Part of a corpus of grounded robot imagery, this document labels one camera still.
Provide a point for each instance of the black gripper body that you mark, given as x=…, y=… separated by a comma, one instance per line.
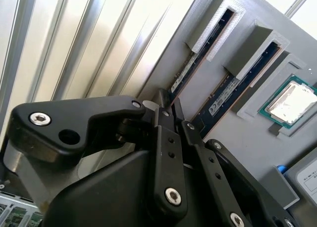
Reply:
x=111, y=192

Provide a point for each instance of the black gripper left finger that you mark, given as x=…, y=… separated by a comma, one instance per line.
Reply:
x=74, y=113

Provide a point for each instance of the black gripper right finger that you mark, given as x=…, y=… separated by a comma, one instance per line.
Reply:
x=218, y=162

